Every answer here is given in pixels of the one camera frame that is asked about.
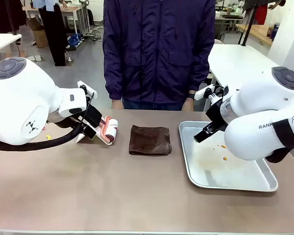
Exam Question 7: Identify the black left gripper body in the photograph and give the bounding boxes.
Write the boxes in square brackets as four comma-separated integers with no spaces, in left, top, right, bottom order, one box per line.
[84,105,104,128]

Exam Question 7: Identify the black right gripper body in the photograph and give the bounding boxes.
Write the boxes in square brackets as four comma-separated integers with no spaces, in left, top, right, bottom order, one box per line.
[205,97,229,134]

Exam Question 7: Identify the pink white lint roller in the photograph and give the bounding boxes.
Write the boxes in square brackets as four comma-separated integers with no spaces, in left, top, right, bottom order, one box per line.
[99,115,120,144]

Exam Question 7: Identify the brown cloth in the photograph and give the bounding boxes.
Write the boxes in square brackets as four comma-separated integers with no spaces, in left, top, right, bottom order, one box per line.
[128,124,172,157]

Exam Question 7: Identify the person's right hand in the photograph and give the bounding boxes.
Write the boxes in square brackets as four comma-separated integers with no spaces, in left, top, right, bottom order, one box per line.
[111,98,124,110]

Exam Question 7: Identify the person's left hand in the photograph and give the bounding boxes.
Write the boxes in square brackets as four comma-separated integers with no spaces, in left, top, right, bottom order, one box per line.
[182,97,195,112]

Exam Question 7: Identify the white folded stand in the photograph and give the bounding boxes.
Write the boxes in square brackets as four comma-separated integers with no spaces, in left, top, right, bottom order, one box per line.
[75,123,113,146]

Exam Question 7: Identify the metal tray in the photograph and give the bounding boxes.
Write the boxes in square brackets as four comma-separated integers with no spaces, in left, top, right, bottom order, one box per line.
[178,120,279,192]

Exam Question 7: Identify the large white table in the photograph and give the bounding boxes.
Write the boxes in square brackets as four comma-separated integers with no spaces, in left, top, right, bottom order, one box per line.
[203,44,289,112]

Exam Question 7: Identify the blue plastic bag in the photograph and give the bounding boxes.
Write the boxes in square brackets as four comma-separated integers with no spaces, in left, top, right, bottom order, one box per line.
[68,33,84,48]

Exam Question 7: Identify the person in purple jacket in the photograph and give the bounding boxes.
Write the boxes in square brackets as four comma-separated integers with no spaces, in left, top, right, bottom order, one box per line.
[102,0,217,111]

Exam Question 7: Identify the person in black trousers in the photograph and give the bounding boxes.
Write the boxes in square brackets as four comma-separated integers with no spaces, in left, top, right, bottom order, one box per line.
[38,0,69,67]

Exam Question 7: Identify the wooden workbench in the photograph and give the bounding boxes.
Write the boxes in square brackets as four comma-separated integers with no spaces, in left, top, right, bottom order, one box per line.
[235,23,274,47]

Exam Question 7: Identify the black pole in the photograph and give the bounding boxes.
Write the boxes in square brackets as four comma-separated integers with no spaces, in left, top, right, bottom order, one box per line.
[237,6,258,47]

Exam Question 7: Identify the cardboard box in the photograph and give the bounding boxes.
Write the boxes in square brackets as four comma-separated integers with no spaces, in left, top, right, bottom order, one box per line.
[26,18,49,48]

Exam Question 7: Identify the blue bottle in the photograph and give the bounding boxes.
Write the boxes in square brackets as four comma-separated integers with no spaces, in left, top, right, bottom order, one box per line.
[271,23,280,41]

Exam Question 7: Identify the wooden top desk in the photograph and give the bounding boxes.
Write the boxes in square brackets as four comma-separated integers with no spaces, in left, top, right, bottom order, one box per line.
[22,4,91,34]

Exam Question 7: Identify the person in red top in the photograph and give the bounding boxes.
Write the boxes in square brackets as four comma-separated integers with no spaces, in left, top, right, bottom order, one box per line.
[253,0,287,25]

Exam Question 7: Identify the white side table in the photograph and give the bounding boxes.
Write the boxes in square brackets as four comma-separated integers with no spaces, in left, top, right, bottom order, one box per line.
[0,33,23,56]

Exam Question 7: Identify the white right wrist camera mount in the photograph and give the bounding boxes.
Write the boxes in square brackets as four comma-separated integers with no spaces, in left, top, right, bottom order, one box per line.
[194,84,226,101]

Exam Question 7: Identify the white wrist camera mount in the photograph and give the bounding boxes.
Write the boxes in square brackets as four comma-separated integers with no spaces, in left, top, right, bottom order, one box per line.
[194,84,226,101]
[77,80,98,100]

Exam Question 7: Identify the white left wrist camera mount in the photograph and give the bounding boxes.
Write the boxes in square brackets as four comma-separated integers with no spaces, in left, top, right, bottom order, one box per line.
[77,80,98,100]

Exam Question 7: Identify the black braided cable sleeve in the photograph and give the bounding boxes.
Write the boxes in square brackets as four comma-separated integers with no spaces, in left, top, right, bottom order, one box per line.
[0,92,96,151]

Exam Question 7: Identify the black arm cable wrap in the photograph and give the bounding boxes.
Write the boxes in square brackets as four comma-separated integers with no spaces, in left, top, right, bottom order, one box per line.
[265,119,294,164]

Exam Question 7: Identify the floor cables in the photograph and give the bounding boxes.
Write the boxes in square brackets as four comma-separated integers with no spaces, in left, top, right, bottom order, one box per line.
[84,24,104,43]

